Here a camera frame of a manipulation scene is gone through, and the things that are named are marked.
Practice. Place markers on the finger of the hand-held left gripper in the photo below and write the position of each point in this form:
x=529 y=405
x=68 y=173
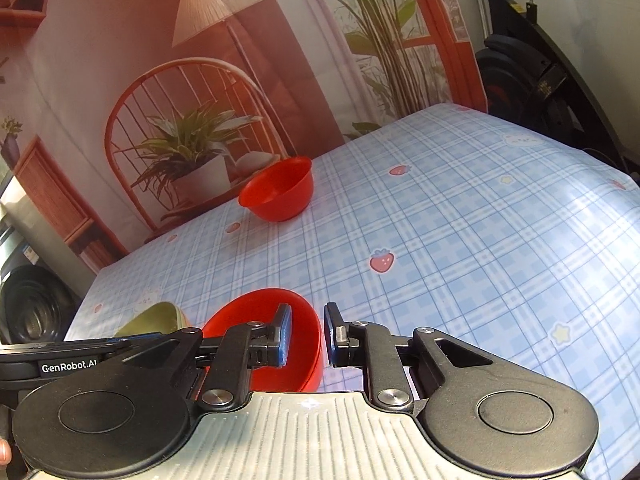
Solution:
x=142 y=336

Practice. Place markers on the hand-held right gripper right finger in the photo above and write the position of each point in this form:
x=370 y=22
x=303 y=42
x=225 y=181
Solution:
x=330 y=334

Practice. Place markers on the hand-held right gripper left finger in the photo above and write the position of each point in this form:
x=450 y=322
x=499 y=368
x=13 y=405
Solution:
x=284 y=334

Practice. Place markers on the small olive green plate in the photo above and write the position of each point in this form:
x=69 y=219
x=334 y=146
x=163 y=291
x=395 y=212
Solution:
x=150 y=317

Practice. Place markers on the red plastic bowl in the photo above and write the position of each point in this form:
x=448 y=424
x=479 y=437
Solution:
x=305 y=345
x=277 y=190

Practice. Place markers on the person's left hand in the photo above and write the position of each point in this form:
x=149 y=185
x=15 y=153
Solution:
x=4 y=452

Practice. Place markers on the washing machine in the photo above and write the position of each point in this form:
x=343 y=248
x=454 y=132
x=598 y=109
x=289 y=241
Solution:
x=35 y=305

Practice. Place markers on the blue plaid tablecloth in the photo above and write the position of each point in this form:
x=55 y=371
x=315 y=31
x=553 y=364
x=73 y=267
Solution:
x=450 y=235

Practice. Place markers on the printed backdrop cloth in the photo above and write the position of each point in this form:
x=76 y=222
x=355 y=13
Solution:
x=300 y=60

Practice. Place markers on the black exercise bike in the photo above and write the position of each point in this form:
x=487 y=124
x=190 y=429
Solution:
x=530 y=70

